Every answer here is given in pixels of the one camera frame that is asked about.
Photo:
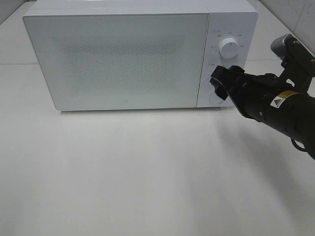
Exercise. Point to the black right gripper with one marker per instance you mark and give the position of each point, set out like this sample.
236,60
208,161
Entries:
250,92

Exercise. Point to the round white door release button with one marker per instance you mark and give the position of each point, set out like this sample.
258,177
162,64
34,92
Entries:
214,99

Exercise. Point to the white microwave door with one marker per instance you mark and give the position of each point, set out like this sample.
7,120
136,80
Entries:
120,61

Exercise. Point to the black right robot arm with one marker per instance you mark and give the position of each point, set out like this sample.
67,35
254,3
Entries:
291,113

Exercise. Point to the upper white microwave knob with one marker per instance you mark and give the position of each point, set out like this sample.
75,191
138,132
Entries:
229,47

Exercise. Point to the white microwave oven body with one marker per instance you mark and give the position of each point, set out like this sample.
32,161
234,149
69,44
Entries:
226,18

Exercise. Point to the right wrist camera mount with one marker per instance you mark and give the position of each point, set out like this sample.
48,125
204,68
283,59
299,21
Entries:
297,61

